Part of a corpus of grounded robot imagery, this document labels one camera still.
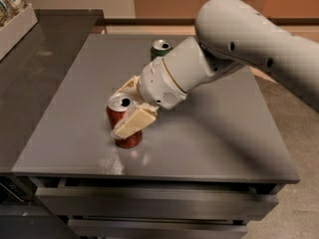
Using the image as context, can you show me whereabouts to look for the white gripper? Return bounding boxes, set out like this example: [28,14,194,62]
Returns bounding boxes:
[112,57,186,139]

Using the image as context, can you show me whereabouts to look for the red Coca-Cola can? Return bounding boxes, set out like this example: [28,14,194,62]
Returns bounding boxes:
[106,94,143,148]

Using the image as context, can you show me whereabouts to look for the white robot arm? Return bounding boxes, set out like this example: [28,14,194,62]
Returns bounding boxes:
[112,0,319,139]

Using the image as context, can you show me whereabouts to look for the green soda can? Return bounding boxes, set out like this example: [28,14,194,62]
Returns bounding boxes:
[151,40,172,60]

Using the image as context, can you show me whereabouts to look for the dark grey side counter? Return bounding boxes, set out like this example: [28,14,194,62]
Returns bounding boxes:
[0,9,104,239]

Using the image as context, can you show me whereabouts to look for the upper steel drawer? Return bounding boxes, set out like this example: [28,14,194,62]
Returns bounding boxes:
[36,184,278,220]

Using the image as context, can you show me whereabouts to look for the steel drawer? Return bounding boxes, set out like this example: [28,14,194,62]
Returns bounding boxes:
[68,219,247,239]
[36,184,278,220]

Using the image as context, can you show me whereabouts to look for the lower steel drawer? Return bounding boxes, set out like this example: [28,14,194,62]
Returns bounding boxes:
[68,219,247,239]

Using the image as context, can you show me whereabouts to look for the white snack box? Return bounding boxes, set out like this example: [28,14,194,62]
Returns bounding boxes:
[0,4,38,61]

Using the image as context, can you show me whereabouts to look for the snack packets in box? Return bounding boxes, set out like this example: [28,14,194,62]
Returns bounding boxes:
[0,0,26,27]

